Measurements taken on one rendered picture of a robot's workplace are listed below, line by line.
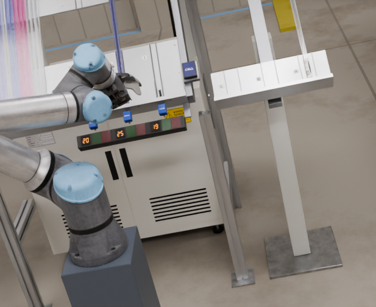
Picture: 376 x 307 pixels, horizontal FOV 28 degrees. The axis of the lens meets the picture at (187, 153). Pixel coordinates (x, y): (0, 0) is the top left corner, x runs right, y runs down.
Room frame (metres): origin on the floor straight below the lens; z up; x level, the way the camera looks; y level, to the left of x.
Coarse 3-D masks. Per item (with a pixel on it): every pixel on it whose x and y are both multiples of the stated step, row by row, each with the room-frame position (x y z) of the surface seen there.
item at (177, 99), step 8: (168, 96) 2.17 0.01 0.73; (176, 96) 2.17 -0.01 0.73; (184, 96) 2.17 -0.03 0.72; (128, 104) 2.19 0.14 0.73; (136, 104) 2.18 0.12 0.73; (144, 104) 2.18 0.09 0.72; (152, 104) 2.19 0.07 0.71; (160, 104) 2.19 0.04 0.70; (168, 104) 2.20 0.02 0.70; (176, 104) 2.21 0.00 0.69; (112, 112) 2.20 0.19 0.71; (120, 112) 2.21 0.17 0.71; (136, 112) 2.22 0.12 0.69; (144, 112) 2.23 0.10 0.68; (40, 128) 2.24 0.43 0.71; (48, 128) 2.24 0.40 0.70; (56, 128) 2.25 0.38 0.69; (64, 128) 2.26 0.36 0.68; (8, 136) 2.26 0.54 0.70; (16, 136) 2.27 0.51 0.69
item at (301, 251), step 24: (288, 144) 2.23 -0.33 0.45; (288, 168) 2.24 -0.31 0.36; (288, 192) 2.24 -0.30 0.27; (288, 216) 2.24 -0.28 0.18; (264, 240) 2.39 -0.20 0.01; (288, 240) 2.35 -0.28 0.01; (312, 240) 2.31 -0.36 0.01; (288, 264) 2.20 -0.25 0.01; (312, 264) 2.17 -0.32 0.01; (336, 264) 2.13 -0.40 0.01
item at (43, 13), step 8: (40, 0) 2.53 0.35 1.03; (48, 0) 2.52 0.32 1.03; (56, 0) 2.51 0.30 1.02; (64, 0) 2.51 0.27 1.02; (72, 0) 2.50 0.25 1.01; (80, 0) 2.49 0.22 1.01; (88, 0) 2.48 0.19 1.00; (96, 0) 2.48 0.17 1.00; (104, 0) 2.47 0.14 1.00; (120, 0) 2.46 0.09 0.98; (40, 8) 2.51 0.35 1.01; (48, 8) 2.50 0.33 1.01; (56, 8) 2.49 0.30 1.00; (64, 8) 2.49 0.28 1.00; (72, 8) 2.48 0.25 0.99; (80, 8) 2.47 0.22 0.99; (40, 16) 2.49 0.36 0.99
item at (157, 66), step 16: (144, 48) 2.32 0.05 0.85; (160, 48) 2.31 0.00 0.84; (176, 48) 2.29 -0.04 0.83; (64, 64) 2.36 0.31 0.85; (128, 64) 2.30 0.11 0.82; (144, 64) 2.29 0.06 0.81; (160, 64) 2.27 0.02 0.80; (176, 64) 2.26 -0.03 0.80; (48, 80) 2.33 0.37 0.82; (144, 80) 2.25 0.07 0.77; (160, 80) 2.24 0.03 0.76; (176, 80) 2.22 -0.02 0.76; (144, 96) 2.22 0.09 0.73
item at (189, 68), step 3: (183, 63) 2.21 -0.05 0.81; (186, 63) 2.20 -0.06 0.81; (189, 63) 2.20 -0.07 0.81; (192, 63) 2.20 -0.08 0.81; (183, 66) 2.20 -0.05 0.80; (186, 66) 2.20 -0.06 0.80; (189, 66) 2.20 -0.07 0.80; (192, 66) 2.19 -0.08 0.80; (183, 69) 2.19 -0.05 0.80; (186, 69) 2.19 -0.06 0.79; (189, 69) 2.19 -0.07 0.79; (192, 69) 2.19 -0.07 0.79; (186, 72) 2.19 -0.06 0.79; (189, 72) 2.18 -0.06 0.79; (192, 72) 2.18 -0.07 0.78; (195, 72) 2.18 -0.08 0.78; (186, 75) 2.18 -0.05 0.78; (189, 75) 2.18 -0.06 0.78; (192, 75) 2.18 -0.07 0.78
